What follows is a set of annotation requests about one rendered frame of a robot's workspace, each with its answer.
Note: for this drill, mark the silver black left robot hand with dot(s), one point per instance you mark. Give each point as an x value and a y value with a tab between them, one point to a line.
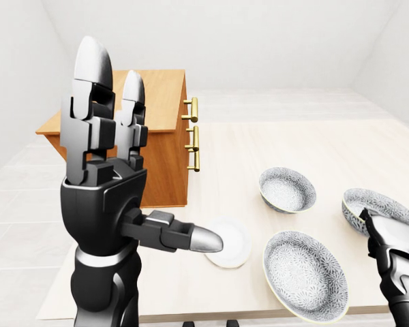
95	211

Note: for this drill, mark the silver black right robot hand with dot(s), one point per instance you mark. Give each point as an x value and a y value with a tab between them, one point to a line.
400	272

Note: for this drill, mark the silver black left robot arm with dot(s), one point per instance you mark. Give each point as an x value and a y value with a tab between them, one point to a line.
99	289

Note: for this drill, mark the patterned black white bowl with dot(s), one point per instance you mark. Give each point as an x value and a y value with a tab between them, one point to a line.
375	201
303	276
286	190

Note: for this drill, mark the wooden cabinet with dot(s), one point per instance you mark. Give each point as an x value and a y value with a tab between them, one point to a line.
163	163

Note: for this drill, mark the wooden cabinet drawer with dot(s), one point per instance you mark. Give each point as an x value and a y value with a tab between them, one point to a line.
184	139
185	105
185	180

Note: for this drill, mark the small white plate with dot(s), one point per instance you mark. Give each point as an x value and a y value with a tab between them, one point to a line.
233	245

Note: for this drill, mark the small dark block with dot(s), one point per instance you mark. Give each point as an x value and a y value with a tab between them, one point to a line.
189	324
232	324

